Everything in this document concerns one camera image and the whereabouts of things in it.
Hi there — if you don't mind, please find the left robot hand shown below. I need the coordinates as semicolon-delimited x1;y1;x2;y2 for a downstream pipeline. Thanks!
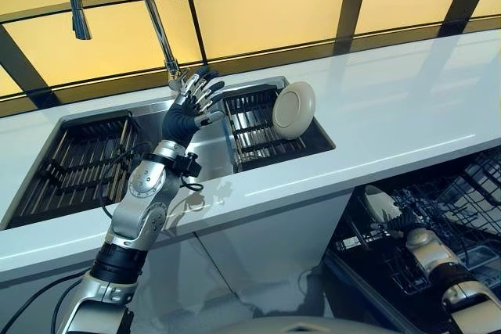
162;67;226;145

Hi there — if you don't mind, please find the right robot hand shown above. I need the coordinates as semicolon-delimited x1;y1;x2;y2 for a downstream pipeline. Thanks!
369;207;423;239

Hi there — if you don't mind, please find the cream ceramic plate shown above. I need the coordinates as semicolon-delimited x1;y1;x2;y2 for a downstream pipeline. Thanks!
272;81;316;141
363;185;404;222

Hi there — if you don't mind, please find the stainless steel kitchen sink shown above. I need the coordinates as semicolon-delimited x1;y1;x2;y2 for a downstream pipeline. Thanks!
0;75;337;232

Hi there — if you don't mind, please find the small black sink dish rack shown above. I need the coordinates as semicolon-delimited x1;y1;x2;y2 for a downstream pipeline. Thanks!
222;85;315;174

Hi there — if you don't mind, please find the large black sink dish rack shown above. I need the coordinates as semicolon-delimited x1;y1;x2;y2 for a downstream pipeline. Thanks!
7;117;141;229

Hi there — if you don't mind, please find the chrome gooseneck kitchen faucet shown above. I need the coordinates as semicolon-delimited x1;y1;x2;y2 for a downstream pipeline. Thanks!
67;0;193;93

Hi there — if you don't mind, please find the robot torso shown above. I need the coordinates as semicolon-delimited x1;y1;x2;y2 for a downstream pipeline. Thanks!
250;313;393;334

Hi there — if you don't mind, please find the white glossy counter cabinet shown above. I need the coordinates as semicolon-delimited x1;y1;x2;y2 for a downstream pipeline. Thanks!
0;189;354;334

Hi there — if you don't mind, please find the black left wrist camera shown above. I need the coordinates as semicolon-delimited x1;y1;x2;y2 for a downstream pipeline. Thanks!
174;152;203;177

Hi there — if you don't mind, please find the dark wire dishwasher lower rack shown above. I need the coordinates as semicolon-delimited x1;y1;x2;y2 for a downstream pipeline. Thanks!
335;177;501;296

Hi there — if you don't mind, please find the dark wire dishwasher rack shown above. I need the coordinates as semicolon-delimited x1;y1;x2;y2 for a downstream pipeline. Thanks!
335;177;501;296
460;149;501;203

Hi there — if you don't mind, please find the thin black camera cable loop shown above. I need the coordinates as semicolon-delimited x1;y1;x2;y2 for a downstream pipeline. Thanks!
179;175;207;193

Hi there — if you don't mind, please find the dark wire dishwasher upper rack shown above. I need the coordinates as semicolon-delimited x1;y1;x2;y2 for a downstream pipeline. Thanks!
460;149;501;203

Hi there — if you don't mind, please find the black left forearm cable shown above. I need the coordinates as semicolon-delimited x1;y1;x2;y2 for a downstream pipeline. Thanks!
99;144;154;218

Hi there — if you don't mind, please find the dark window frame grid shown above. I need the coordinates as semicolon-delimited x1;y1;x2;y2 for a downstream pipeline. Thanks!
0;0;501;118

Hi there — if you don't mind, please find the black left upper arm cable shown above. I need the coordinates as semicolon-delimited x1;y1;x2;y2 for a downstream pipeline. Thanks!
13;273;94;334

